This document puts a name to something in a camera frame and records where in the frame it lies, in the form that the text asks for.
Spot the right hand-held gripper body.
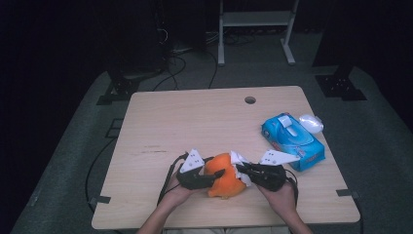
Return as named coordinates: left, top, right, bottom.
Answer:
left=248, top=149, right=301, bottom=193

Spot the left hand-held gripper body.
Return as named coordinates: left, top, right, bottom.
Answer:
left=176, top=148, right=216, bottom=191

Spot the white wet wipe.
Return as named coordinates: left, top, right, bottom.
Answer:
left=229, top=150, right=253, bottom=188

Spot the blue wet wipes pack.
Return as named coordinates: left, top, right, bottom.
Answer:
left=261, top=112, right=326, bottom=173

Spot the person's left hand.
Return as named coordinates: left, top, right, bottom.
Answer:
left=160, top=173, right=203, bottom=210

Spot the person's right hand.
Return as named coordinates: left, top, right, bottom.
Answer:
left=257, top=179, right=299, bottom=218

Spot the translucent white plastic piece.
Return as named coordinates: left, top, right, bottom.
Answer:
left=298, top=113, right=324, bottom=135

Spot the black stand base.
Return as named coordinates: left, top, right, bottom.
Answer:
left=313, top=62, right=368, bottom=101
left=95, top=62, right=167, bottom=106

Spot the white metal stand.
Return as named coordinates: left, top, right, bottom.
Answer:
left=217, top=0, right=300, bottom=67

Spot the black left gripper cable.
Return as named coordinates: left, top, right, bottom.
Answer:
left=157, top=151, right=190, bottom=207

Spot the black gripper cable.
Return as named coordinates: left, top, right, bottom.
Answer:
left=157, top=151, right=190, bottom=207
left=284, top=169, right=300, bottom=209

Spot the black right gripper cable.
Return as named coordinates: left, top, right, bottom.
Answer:
left=284, top=169, right=300, bottom=209

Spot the black floor cable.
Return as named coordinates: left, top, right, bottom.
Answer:
left=206, top=49, right=219, bottom=90
left=84, top=136, right=118, bottom=213
left=151, top=54, right=188, bottom=93

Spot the black rectangular floor frame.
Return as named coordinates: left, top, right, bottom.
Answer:
left=104, top=118, right=125, bottom=139

